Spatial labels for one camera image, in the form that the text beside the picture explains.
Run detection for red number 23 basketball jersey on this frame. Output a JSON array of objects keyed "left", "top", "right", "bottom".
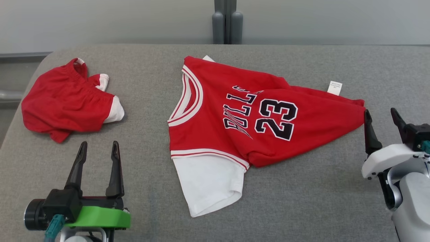
[{"left": 167, "top": 55, "right": 366, "bottom": 218}]

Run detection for grey double partition post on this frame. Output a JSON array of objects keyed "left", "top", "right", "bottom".
[{"left": 212, "top": 0, "right": 243, "bottom": 45}]

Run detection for grey partition frame with rail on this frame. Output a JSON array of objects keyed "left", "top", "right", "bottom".
[{"left": 0, "top": 52, "right": 51, "bottom": 103}]

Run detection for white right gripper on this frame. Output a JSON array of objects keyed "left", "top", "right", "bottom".
[{"left": 361, "top": 108, "right": 425, "bottom": 180}]

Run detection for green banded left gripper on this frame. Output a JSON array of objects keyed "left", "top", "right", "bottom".
[{"left": 64, "top": 141, "right": 131, "bottom": 230}]

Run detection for red shorts with white trim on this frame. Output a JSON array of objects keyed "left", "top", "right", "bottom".
[{"left": 21, "top": 58, "right": 125, "bottom": 144}]

